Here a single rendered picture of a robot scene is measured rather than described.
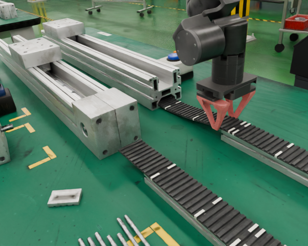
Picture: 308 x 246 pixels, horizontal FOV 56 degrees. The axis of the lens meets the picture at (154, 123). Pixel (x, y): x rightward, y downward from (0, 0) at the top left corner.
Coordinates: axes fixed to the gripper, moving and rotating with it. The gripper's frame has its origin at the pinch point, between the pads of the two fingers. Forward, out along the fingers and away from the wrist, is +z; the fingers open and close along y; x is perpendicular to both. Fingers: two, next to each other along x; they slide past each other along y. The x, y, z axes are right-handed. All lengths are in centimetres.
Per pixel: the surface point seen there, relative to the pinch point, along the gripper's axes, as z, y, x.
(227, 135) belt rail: 2.1, 1.2, 1.9
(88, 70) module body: 2, 5, -55
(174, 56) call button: -4.1, -12.2, -29.9
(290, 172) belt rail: 2.1, 1.9, 16.0
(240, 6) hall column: 33, -265, -205
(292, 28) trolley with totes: 51, -269, -137
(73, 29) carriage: -8, -1, -76
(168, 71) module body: -4.7, -2.4, -20.6
